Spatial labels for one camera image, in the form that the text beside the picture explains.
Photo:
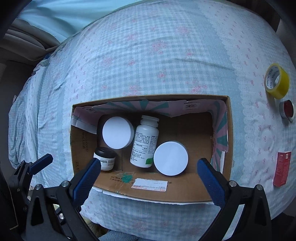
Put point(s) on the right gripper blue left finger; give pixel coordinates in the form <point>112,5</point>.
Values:
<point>83,181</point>

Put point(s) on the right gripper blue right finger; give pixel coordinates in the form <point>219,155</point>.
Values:
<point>214,182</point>

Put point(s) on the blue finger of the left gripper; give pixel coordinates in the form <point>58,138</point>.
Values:
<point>40,164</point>

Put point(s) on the black lid white jar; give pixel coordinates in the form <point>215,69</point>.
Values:
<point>106,156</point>

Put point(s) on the white pill bottle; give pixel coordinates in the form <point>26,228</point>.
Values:
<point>145,142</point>

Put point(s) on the red carton box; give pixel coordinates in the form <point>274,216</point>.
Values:
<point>282,168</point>

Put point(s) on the red lid tin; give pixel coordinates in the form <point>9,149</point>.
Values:
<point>287,110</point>

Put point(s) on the yellow tape roll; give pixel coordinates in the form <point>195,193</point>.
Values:
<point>276,81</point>

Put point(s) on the cardboard box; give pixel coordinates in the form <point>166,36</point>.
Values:
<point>202,123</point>

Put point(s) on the left grey curtain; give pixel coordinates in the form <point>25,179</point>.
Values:
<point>26,43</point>

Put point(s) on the checkered bed sheet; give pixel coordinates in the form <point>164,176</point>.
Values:
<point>163,47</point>

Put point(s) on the light blue hanging cloth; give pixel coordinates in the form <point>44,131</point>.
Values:
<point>62,19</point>

